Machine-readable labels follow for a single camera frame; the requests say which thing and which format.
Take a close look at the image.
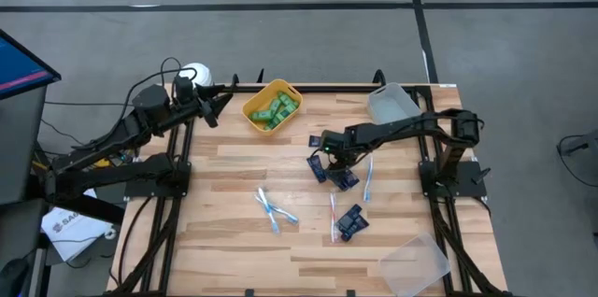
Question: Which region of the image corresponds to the grey plastic bin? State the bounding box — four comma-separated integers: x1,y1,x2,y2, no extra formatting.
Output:
366,81,424,125

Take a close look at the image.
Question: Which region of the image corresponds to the monitor with blue screen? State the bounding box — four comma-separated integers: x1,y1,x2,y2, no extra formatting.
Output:
0,29,63,101

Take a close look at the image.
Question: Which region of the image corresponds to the yellow plastic bin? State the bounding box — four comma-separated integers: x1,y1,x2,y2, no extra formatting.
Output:
241,78,304,137

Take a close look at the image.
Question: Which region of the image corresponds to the black support beam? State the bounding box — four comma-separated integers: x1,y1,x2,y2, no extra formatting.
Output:
55,193,126,224

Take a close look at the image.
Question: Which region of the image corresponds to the clear plastic container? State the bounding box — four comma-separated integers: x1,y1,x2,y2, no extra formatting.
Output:
376,232,452,297

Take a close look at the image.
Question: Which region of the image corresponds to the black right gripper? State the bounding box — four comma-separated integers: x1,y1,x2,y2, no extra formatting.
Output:
320,129,363,176

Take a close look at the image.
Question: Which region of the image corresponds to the white wipes canister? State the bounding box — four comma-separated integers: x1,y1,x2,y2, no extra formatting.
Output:
178,62,214,89

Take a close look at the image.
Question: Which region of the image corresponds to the black metal table frame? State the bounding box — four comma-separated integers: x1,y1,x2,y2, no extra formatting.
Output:
100,68,515,297

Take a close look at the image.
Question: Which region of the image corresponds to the black floor cable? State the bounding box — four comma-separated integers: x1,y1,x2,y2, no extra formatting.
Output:
554,133,598,200

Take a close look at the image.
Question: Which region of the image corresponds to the grey cabinet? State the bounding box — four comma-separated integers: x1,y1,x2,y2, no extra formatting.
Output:
0,84,49,207

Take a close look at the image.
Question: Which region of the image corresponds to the bagged red toothbrush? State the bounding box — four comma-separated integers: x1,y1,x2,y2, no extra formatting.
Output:
328,189,339,244

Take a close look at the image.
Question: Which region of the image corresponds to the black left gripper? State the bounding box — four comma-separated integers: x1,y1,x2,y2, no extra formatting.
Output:
172,75,235,129

